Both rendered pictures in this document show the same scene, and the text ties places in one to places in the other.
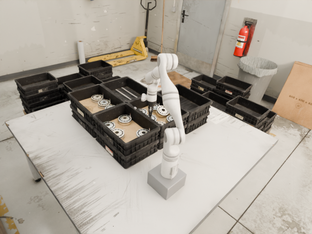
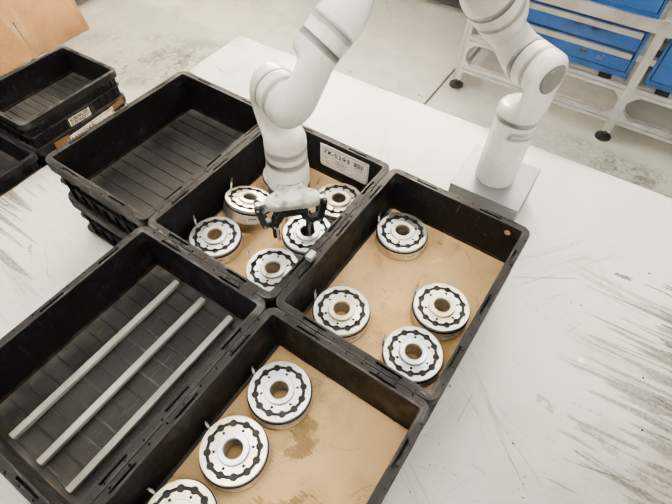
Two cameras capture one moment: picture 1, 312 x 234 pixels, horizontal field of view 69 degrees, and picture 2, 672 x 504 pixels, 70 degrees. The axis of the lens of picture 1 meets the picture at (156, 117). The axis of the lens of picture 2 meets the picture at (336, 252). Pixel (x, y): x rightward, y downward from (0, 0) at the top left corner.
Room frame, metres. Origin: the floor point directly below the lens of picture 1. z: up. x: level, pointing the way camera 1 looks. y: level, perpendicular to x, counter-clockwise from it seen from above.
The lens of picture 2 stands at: (1.50, 0.66, 1.61)
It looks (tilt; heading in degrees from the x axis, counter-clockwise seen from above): 53 degrees down; 258
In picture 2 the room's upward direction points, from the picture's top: 2 degrees clockwise
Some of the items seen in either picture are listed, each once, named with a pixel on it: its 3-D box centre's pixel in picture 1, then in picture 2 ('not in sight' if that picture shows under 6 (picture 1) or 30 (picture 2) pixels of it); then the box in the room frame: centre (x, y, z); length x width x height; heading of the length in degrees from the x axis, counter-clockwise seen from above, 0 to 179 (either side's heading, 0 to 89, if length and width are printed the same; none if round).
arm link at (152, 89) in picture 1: (153, 83); (280, 115); (1.46, 0.04, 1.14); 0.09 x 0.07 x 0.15; 112
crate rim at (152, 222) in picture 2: (157, 108); (275, 196); (1.48, -0.01, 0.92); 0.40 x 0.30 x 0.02; 45
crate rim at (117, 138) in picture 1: (126, 122); (409, 268); (1.26, 0.20, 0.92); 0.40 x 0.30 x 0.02; 45
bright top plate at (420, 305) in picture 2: (116, 133); (441, 307); (1.21, 0.26, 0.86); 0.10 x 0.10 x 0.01
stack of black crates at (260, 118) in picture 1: (242, 122); (70, 132); (2.21, -1.02, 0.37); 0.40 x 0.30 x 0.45; 47
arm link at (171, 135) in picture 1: (172, 141); (530, 85); (0.94, -0.10, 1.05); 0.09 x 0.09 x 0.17; 16
